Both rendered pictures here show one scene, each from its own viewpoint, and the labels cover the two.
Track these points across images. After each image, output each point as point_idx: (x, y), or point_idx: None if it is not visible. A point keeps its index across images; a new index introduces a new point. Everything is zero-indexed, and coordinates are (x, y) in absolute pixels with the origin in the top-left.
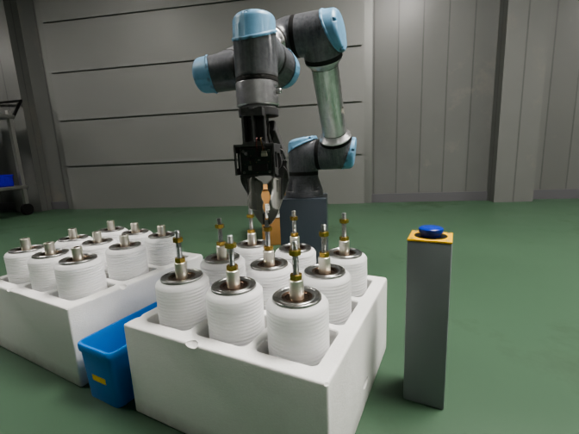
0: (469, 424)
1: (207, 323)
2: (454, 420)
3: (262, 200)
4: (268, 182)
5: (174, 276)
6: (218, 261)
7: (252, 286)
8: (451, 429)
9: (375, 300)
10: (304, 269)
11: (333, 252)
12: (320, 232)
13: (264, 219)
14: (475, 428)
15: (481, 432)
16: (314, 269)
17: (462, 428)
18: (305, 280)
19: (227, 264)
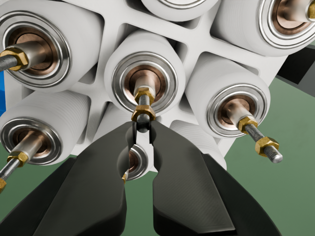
0: (284, 83)
1: (94, 132)
2: (277, 81)
3: (124, 153)
4: (160, 235)
5: (19, 140)
6: (43, 79)
7: (145, 165)
8: (271, 88)
9: (284, 61)
10: (206, 114)
11: (272, 10)
12: (261, 155)
13: (136, 122)
14: (286, 86)
15: (287, 89)
16: (221, 106)
17: (278, 87)
18: (206, 131)
19: (66, 84)
